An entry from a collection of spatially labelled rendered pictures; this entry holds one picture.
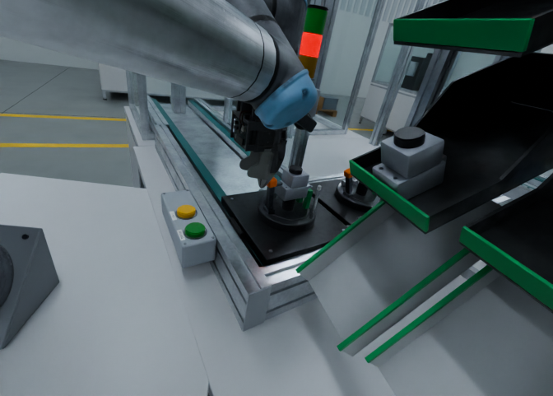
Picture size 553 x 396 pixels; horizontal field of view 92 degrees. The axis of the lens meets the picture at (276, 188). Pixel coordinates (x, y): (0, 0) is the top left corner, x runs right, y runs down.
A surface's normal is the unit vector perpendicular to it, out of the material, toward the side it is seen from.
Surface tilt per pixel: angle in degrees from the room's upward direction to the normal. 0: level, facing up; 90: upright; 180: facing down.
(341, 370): 0
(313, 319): 0
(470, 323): 45
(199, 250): 90
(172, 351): 0
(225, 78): 121
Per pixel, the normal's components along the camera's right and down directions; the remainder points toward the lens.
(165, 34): 0.72, 0.59
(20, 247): 0.15, -0.26
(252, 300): 0.50, 0.48
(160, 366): 0.16, -0.87
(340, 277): -0.54, -0.58
